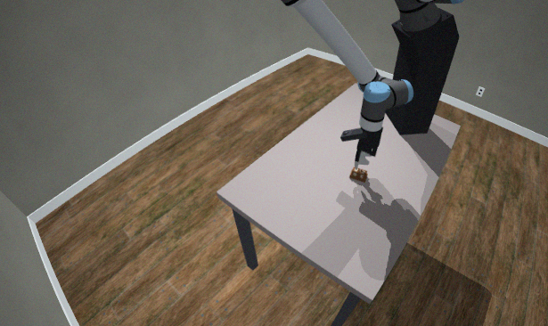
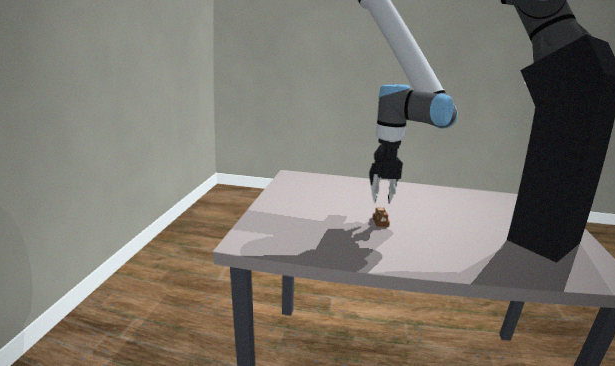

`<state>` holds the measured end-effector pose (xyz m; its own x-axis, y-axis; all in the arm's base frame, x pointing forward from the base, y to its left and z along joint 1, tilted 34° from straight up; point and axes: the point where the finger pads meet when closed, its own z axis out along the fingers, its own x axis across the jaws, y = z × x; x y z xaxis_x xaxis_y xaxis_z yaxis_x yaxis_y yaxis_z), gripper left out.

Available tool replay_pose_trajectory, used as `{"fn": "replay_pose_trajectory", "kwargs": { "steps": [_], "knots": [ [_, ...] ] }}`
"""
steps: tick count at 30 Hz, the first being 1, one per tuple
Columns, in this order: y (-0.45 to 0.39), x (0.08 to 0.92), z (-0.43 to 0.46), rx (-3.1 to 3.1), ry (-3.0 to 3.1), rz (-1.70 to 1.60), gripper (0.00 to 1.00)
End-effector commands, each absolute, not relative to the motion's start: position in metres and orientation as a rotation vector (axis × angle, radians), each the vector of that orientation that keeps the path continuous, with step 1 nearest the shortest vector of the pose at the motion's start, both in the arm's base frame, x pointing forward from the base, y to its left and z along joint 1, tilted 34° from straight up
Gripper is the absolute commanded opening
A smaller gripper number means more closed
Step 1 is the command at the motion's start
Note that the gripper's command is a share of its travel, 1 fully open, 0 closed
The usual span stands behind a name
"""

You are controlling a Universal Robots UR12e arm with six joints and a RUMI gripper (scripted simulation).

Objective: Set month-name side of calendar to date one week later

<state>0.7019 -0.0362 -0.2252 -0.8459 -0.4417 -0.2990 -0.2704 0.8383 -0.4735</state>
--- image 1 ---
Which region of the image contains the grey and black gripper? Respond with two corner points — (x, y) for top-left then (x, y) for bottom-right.
(355, 127), (383, 170)

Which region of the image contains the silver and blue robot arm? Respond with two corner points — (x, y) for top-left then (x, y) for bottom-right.
(281, 0), (464, 142)

